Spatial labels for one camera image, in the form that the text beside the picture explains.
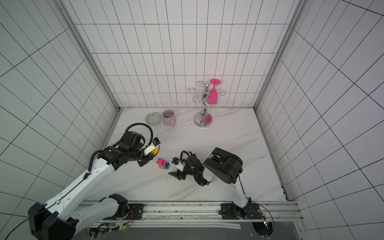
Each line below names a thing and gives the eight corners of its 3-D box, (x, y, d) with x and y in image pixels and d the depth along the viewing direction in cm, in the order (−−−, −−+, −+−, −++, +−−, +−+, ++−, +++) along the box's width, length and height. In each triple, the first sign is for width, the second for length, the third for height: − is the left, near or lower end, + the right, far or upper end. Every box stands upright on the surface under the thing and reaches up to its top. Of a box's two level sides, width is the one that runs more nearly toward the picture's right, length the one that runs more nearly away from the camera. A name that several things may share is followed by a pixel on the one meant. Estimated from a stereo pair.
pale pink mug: (162, 127, 109) (161, 121, 104) (164, 115, 116) (163, 109, 111) (175, 127, 109) (174, 121, 104) (176, 115, 116) (175, 109, 111)
